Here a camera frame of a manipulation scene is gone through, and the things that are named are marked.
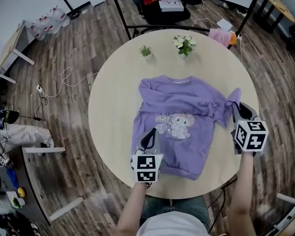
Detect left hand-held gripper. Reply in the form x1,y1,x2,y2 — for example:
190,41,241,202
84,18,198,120
130,127,165,183

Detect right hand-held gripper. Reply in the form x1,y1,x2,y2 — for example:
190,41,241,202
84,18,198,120
232,102,269,155

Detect purple sweatshirt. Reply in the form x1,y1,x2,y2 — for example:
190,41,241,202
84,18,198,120
132,74,242,181

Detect person's right forearm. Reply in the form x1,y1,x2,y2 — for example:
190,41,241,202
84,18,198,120
226,151,258,236

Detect person's left forearm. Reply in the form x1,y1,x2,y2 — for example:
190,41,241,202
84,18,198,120
115,180,148,236

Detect person's blue jeans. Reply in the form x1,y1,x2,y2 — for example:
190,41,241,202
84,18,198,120
140,195,211,231

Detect pink cloth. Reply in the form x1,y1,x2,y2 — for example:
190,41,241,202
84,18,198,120
208,28,233,48

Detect person's white top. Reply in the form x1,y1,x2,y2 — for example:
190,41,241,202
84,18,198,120
137,211,209,236

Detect white flower potted plant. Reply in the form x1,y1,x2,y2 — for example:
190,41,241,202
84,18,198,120
173,34,197,58

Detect white flat pad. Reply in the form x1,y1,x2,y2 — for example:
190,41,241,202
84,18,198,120
216,18,234,32

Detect small green potted plant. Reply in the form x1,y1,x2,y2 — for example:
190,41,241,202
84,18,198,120
139,45,153,60

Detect round wooden table black legs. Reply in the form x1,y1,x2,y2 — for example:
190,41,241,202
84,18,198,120
253,0,295,34

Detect dark curved desk white legs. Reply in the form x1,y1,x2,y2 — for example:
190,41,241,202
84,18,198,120
0,146,85,227

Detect black swivel chair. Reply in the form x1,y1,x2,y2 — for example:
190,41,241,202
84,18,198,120
132,0,191,34

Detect flat white box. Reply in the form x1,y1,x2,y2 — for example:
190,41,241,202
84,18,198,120
159,0,184,13

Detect black coat rack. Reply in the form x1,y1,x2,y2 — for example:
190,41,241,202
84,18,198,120
49,0,81,21

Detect pile of black equipment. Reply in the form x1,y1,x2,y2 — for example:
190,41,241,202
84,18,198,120
0,211,40,236

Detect group of large water bottles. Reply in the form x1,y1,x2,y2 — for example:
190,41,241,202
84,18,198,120
27,6,71,41

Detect light wood desk white legs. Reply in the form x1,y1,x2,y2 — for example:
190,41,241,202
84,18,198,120
0,21,35,86

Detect white metal frame bar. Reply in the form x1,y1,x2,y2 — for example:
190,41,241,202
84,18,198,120
276,193,295,206

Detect white floor cable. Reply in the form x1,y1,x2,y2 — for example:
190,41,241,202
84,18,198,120
41,67,99,98

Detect black floor cable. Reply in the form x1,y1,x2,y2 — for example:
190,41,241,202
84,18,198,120
18,92,49,121

